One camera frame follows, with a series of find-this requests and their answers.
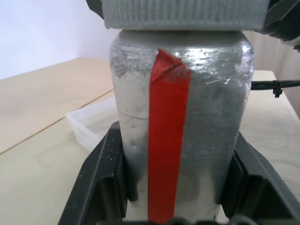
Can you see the grey ribbed jar lid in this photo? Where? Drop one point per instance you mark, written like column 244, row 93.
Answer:
column 182, row 14

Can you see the grey jar with red tape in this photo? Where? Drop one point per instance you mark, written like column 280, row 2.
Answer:
column 211, row 117

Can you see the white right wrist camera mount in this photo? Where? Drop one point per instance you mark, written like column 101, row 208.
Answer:
column 293, row 44

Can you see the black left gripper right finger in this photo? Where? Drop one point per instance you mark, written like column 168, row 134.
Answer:
column 260, row 185

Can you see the clear plastic box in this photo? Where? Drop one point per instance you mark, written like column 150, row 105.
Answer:
column 85, row 124

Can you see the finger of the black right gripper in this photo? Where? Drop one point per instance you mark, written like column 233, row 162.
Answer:
column 281, row 18

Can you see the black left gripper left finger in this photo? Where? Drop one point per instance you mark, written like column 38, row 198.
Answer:
column 96, row 178

